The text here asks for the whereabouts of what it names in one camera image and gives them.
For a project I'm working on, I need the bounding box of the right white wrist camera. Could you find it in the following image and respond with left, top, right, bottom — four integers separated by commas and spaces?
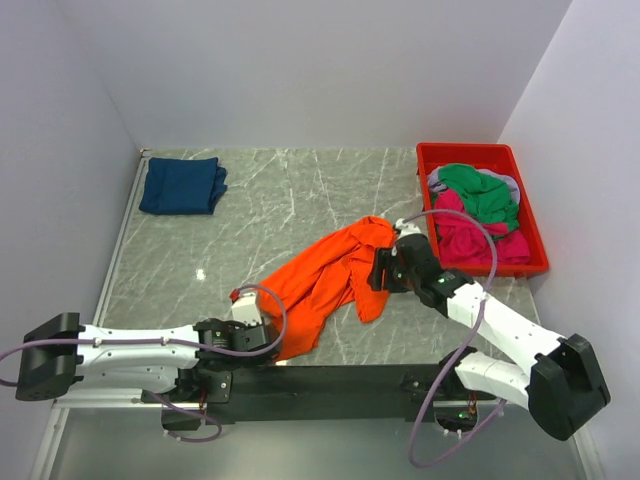
394, 218, 422, 241

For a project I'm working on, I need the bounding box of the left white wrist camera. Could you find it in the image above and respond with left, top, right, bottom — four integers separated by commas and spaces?
230, 289, 262, 327

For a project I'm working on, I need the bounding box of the lavender t shirt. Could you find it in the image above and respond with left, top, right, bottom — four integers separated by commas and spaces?
427, 167, 521, 203

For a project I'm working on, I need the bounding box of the aluminium frame rail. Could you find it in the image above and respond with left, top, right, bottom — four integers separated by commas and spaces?
29, 148, 151, 480

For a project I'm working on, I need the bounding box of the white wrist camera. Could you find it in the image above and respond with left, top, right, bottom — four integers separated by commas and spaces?
230, 289, 262, 327
394, 218, 422, 241

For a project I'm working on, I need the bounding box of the red plastic bin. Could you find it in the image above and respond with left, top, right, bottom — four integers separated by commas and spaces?
416, 142, 549, 277

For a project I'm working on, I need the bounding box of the folded blue t shirt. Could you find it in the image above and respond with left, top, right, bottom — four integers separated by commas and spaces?
139, 157, 227, 216

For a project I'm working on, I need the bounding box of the orange t shirt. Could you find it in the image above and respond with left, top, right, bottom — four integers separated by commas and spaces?
259, 216, 396, 360

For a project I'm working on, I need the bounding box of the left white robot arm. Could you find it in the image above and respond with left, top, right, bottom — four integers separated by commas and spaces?
15, 313, 281, 402

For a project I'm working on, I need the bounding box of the magenta t shirt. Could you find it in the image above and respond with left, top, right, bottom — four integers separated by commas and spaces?
433, 189, 530, 265

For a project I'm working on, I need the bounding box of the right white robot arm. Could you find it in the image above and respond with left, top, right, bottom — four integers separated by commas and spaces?
368, 233, 611, 441

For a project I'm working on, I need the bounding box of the black base beam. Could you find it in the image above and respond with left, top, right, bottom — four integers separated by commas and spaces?
140, 364, 481, 426

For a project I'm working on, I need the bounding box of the green t shirt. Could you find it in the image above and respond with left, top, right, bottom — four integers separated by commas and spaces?
437, 164, 521, 232

